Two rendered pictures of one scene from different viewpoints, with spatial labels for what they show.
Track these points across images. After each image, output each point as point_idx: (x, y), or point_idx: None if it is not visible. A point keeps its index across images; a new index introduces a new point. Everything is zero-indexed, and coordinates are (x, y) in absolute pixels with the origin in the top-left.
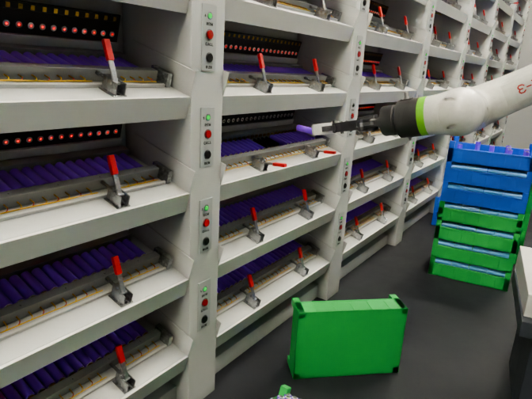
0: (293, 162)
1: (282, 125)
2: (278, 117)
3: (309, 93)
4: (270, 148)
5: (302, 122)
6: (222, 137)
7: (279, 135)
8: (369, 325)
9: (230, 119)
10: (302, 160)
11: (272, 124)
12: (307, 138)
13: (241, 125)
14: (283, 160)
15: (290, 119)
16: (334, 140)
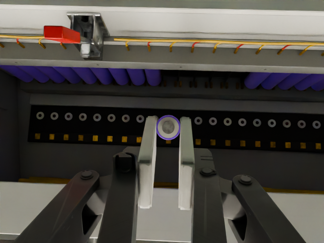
0: (228, 19)
1: (76, 94)
2: (93, 113)
3: (172, 240)
4: (267, 71)
5: (3, 96)
6: (310, 96)
7: (127, 80)
8: None
9: (264, 124)
10: (165, 17)
11: (114, 99)
12: (30, 67)
13: (232, 110)
14: (248, 32)
15: (40, 104)
16: None
